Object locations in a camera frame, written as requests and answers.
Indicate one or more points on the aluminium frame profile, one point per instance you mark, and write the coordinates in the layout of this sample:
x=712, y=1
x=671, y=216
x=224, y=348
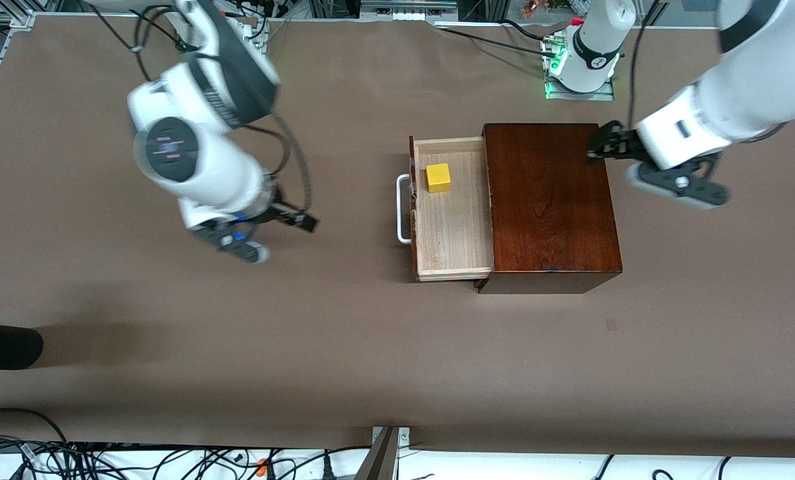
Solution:
x=21, y=16

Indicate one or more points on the dark brown wooden cabinet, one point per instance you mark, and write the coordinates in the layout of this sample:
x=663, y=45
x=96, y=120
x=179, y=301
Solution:
x=551, y=200

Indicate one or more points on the grey power strip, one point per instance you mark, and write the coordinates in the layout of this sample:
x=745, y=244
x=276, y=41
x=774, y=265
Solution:
x=404, y=14

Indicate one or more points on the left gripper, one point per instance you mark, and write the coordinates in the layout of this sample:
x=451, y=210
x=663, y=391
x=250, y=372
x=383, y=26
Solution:
x=616, y=142

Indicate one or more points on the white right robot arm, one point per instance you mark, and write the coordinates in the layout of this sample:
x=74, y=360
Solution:
x=197, y=153

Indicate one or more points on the black rounded object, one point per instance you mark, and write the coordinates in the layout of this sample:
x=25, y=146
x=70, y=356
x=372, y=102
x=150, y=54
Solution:
x=4, y=346

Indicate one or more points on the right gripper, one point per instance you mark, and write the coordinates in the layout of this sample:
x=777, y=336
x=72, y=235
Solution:
x=279, y=213

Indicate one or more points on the yellow block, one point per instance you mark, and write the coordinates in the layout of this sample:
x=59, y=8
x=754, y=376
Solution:
x=439, y=178

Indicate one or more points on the aluminium frame post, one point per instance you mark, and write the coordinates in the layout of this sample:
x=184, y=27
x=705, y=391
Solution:
x=381, y=460

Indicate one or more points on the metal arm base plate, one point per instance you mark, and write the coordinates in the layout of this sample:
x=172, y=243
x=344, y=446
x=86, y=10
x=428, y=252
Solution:
x=557, y=90

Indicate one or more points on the orange connector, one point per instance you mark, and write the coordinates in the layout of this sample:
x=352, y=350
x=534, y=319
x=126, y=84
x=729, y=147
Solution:
x=262, y=466

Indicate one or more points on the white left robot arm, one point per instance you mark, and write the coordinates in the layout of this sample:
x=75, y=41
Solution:
x=757, y=73

